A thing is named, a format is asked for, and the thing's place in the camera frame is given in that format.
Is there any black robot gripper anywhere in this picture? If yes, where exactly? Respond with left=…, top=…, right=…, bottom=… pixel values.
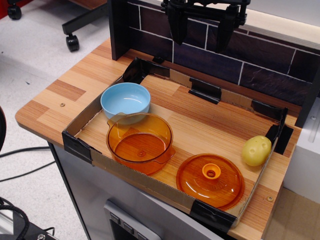
left=160, top=0, right=251, bottom=53

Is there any orange transparent pot lid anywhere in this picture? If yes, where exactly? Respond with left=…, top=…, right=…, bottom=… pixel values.
left=176, top=153, right=245, bottom=211

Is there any orange transparent pot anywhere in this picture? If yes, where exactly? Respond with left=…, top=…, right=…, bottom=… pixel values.
left=106, top=113, right=176, bottom=176

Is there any dark brick pattern backsplash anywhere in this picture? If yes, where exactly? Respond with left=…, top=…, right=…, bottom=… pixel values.
left=108, top=0, right=320, bottom=127

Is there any light blue bowl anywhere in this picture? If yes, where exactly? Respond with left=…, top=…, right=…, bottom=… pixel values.
left=100, top=82, right=151, bottom=126

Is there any black chair base with casters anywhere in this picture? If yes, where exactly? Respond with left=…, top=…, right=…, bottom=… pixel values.
left=62, top=0, right=108, bottom=52

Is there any yellow toy potato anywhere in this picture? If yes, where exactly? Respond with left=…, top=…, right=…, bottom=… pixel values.
left=241, top=135, right=272, bottom=167

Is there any cardboard fence with black tape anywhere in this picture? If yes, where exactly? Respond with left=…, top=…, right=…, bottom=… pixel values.
left=62, top=58, right=294, bottom=232

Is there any black caster wheel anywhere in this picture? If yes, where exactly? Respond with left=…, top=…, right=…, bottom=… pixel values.
left=7, top=0, right=22, bottom=20

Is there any grey toy oven front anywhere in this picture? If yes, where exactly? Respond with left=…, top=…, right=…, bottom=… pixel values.
left=104, top=200, right=161, bottom=240

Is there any black cable on floor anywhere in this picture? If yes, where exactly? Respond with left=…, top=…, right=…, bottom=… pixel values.
left=0, top=146, right=56, bottom=183

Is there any black braided cable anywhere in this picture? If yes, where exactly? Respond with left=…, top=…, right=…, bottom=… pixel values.
left=0, top=197, right=31, bottom=240

